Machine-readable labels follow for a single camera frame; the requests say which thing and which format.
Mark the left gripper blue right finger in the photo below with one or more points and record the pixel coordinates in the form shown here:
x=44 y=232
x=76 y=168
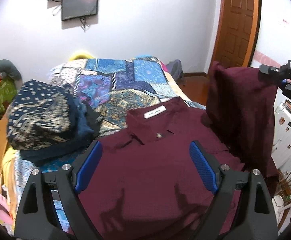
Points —
x=207 y=166

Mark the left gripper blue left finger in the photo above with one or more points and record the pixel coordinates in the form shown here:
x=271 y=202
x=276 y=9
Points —
x=85 y=165

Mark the maroon button shirt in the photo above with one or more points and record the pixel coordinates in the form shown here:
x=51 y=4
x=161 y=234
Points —
x=146 y=185

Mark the dark blue folded clothes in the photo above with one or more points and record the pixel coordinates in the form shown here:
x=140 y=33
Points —
x=80 y=127

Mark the white sliding wardrobe door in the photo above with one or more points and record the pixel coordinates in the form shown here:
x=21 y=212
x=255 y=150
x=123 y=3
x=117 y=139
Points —
x=273 y=46

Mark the navy patterned folded garment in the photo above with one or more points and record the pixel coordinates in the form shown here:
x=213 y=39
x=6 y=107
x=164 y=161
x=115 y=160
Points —
x=41 y=115

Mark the yellow garment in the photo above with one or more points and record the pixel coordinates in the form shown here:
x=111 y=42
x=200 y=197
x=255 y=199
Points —
x=9 y=179

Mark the brown wooden door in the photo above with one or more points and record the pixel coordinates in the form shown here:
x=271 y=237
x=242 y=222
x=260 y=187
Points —
x=237 y=34

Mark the blue patchwork bedspread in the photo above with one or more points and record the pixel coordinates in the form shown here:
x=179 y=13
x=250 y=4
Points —
x=112 y=87

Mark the grey purple backpack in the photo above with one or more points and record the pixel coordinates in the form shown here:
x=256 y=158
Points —
x=174 y=68

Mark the green patterned storage box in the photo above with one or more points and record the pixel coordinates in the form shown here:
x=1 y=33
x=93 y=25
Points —
x=7 y=93

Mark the small black wall monitor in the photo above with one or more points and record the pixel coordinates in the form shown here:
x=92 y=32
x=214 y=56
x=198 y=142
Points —
x=71 y=9

